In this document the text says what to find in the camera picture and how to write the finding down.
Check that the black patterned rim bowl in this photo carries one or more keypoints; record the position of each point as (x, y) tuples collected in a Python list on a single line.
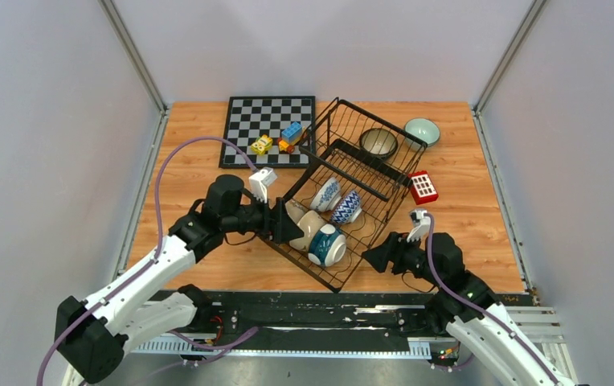
[(378, 141)]

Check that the teal white dotted bowl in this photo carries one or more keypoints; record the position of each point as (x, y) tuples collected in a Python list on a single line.
[(328, 246)]

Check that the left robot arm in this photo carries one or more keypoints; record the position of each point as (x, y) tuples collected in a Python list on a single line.
[(95, 334)]

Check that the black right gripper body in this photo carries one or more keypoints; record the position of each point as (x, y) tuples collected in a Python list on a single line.
[(412, 256)]

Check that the beige floral bowl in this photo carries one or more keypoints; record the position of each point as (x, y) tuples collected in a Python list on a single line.
[(310, 223), (295, 210)]

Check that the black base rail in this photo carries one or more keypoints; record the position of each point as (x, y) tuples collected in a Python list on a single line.
[(198, 325)]

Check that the white grid pattern bowl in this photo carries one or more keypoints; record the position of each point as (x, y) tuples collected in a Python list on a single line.
[(423, 129)]

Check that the white blue rose bowl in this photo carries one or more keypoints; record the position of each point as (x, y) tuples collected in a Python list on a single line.
[(327, 197)]

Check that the aluminium frame post left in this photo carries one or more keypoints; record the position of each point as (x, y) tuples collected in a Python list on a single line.
[(121, 30)]

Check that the blue white geometric bowl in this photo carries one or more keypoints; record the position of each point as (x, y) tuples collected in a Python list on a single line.
[(347, 209)]

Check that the aluminium frame post right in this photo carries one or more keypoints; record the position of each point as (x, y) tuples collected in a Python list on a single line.
[(524, 28)]

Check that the aluminium frame post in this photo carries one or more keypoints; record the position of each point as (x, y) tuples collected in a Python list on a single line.
[(121, 30), (524, 28)]

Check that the yellow owl toy block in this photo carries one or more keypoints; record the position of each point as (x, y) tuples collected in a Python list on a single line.
[(261, 145)]

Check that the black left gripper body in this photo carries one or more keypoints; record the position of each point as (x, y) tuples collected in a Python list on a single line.
[(254, 216)]

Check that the blue yellow toy brick car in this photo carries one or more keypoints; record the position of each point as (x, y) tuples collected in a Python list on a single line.
[(289, 137)]

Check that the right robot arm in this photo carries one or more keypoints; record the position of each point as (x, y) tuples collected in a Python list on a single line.
[(488, 319)]

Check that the black and white chessboard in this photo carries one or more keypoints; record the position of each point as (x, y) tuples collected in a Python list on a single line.
[(252, 117)]

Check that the black wire dish rack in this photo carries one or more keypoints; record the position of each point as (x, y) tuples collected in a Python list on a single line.
[(381, 184)]

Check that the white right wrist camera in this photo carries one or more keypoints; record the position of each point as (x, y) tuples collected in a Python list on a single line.
[(421, 224)]

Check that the red toy window brick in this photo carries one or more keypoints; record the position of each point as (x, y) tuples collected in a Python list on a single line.
[(422, 188)]

